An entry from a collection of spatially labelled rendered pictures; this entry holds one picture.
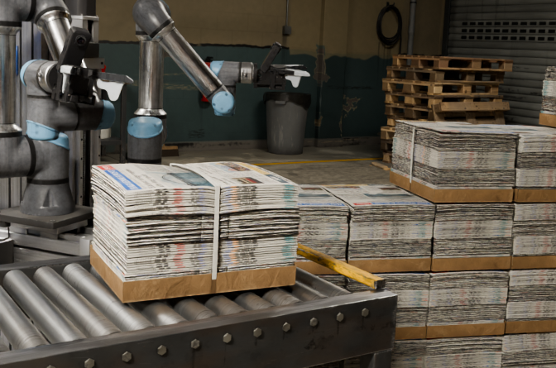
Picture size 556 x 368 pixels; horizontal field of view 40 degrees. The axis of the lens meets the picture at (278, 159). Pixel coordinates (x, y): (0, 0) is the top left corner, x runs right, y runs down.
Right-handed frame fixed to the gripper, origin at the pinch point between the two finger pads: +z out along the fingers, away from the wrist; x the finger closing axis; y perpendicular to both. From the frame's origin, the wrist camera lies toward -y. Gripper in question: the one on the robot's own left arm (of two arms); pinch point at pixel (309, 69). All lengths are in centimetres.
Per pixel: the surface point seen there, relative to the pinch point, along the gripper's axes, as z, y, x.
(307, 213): -2, 37, 48
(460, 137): 47, 14, 34
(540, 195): 78, 34, 32
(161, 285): -38, 22, 133
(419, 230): 36, 44, 40
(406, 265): 32, 56, 43
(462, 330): 53, 79, 43
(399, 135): 33.6, 21.5, 4.6
